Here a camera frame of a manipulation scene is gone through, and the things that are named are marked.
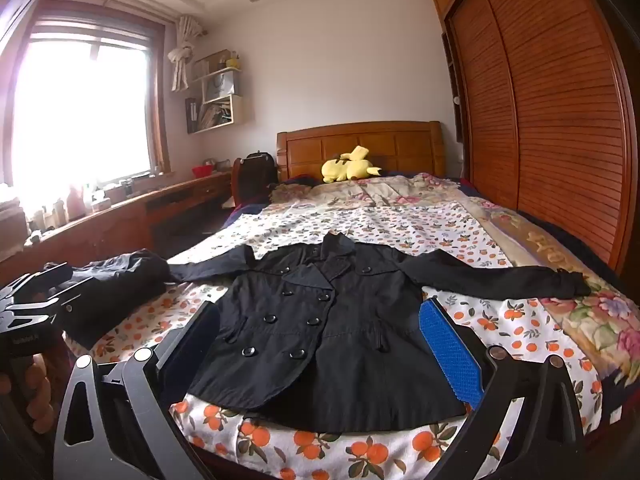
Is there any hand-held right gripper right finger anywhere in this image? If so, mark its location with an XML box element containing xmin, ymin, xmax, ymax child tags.
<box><xmin>419</xmin><ymin>296</ymin><xmax>587</xmax><ymax>480</ymax></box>

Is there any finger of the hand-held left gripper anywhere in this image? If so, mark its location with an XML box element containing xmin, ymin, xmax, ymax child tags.
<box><xmin>0</xmin><ymin>261</ymin><xmax>75</xmax><ymax>306</ymax></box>
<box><xmin>30</xmin><ymin>280</ymin><xmax>93</xmax><ymax>328</ymax></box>

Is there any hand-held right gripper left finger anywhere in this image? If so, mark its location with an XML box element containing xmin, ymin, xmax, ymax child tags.
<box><xmin>52</xmin><ymin>301</ymin><xmax>222</xmax><ymax>480</ymax></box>

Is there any black double-breasted coat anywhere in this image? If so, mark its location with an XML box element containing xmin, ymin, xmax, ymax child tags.
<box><xmin>167</xmin><ymin>231</ymin><xmax>593</xmax><ymax>433</ymax></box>

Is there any person's left hand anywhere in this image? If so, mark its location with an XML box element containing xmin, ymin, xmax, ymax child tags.
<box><xmin>0</xmin><ymin>357</ymin><xmax>55</xmax><ymax>433</ymax></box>

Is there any folded dark garment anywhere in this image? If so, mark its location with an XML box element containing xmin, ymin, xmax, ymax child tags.
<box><xmin>62</xmin><ymin>248</ymin><xmax>173</xmax><ymax>351</ymax></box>

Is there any brown box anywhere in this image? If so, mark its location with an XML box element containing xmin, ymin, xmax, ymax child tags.
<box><xmin>0</xmin><ymin>202</ymin><xmax>28</xmax><ymax>256</ymax></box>

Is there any long wooden desk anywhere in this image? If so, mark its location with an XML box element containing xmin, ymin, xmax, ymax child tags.
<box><xmin>0</xmin><ymin>170</ymin><xmax>233</xmax><ymax>281</ymax></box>

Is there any pink bottle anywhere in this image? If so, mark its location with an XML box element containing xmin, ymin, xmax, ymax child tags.
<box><xmin>67</xmin><ymin>185</ymin><xmax>86</xmax><ymax>221</ymax></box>

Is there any bed with floral sheet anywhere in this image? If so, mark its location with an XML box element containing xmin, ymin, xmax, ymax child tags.
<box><xmin>65</xmin><ymin>199</ymin><xmax>606</xmax><ymax>480</ymax></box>

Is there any beige flowered quilt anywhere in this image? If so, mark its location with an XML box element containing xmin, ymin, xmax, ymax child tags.
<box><xmin>270</xmin><ymin>172</ymin><xmax>640</xmax><ymax>396</ymax></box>

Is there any wooden chair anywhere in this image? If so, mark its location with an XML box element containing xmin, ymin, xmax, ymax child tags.
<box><xmin>231</xmin><ymin>157</ymin><xmax>281</xmax><ymax>208</ymax></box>

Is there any black backpack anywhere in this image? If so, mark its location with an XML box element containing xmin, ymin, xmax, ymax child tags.
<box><xmin>245</xmin><ymin>151</ymin><xmax>279</xmax><ymax>187</ymax></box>

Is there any wooden bed headboard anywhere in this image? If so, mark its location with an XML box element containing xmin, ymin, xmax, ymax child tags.
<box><xmin>276</xmin><ymin>121</ymin><xmax>446</xmax><ymax>183</ymax></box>

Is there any yellow plush toy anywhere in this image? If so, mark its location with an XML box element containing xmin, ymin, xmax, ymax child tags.
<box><xmin>321</xmin><ymin>145</ymin><xmax>382</xmax><ymax>184</ymax></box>

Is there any white paper bag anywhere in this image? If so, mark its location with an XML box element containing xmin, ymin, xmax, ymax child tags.
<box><xmin>207</xmin><ymin>70</ymin><xmax>236</xmax><ymax>101</ymax></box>

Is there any tied cream curtain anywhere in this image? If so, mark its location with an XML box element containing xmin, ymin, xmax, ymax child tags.
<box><xmin>169</xmin><ymin>14</ymin><xmax>201</xmax><ymax>92</ymax></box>

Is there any wooden slatted wardrobe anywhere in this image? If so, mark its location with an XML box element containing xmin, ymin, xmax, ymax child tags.
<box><xmin>431</xmin><ymin>0</ymin><xmax>640</xmax><ymax>276</ymax></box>

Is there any window with wooden frame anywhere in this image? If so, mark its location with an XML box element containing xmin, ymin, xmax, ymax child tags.
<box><xmin>0</xmin><ymin>5</ymin><xmax>168</xmax><ymax>196</ymax></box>

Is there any white wall shelf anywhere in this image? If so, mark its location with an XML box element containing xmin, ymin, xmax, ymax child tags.
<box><xmin>185</xmin><ymin>49</ymin><xmax>244</xmax><ymax>135</ymax></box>

